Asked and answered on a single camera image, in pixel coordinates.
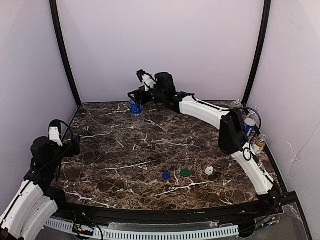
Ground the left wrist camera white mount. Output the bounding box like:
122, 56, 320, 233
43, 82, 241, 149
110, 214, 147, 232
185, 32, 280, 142
48, 119, 63, 147

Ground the white slotted cable duct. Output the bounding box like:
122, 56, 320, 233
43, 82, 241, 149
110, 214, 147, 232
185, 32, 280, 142
45, 217, 240, 240

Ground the black left corner post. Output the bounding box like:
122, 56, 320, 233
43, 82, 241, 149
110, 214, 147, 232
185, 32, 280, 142
49, 0, 82, 108

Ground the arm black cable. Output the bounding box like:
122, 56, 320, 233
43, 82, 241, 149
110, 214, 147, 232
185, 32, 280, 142
192, 93, 262, 161
48, 119, 75, 181

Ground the black right corner post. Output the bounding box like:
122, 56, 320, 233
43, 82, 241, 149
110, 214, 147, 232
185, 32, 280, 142
242, 0, 272, 107

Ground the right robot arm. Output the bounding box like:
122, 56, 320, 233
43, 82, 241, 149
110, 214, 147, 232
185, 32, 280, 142
128, 69, 281, 204

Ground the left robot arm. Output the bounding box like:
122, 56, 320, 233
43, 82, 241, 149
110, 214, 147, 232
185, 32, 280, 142
0, 136, 81, 240

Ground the clear unlabelled bottle white cap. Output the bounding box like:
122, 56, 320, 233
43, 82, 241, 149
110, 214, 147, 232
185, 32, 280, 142
229, 98, 243, 110

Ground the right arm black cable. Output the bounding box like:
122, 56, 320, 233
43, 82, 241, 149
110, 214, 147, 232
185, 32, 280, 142
192, 93, 262, 161

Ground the green bottle cap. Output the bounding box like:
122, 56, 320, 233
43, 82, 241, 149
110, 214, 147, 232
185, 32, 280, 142
180, 168, 191, 178

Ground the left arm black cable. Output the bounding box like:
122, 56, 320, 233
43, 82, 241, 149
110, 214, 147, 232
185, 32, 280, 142
48, 119, 75, 181

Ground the blue cap blue label bottle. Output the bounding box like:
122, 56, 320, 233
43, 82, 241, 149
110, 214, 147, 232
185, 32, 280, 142
244, 106, 260, 137

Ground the Pocari Sweat clear bottle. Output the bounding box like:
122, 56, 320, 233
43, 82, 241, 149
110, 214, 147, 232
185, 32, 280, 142
129, 99, 144, 128

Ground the brown drink bottle white label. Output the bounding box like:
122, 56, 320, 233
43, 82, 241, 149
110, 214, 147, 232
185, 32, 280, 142
252, 133, 267, 156

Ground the black table front rail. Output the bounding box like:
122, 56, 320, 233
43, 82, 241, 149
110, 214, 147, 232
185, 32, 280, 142
53, 194, 293, 226

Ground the black corner post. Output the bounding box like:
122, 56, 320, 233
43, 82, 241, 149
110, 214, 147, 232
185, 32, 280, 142
49, 0, 82, 108
242, 0, 272, 107

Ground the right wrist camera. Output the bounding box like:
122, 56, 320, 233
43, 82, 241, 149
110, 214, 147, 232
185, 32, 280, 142
136, 69, 146, 83

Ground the white ribbed bottle cap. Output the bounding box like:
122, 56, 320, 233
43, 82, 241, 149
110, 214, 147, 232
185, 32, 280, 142
205, 166, 214, 176

